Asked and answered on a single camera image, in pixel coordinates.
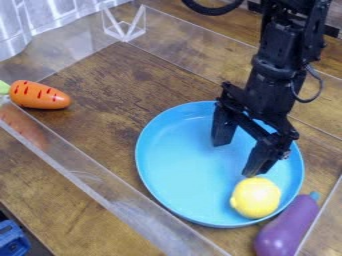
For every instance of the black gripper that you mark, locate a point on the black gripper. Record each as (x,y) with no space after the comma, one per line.
(265,100)

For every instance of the yellow toy lemon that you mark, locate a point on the yellow toy lemon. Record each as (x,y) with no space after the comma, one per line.
(255,197)

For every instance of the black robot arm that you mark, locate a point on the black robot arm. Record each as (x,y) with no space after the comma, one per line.
(291,37)

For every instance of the blue round tray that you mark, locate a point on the blue round tray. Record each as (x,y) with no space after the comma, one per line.
(189,174)

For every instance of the purple toy eggplant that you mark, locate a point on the purple toy eggplant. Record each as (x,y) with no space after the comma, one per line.
(281,236)

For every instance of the orange toy carrot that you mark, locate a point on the orange toy carrot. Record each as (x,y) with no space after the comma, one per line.
(35,95)

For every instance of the white checkered curtain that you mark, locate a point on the white checkered curtain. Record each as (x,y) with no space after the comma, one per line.
(26,18)

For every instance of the blue plastic object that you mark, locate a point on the blue plastic object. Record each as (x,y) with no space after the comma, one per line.
(14,241)

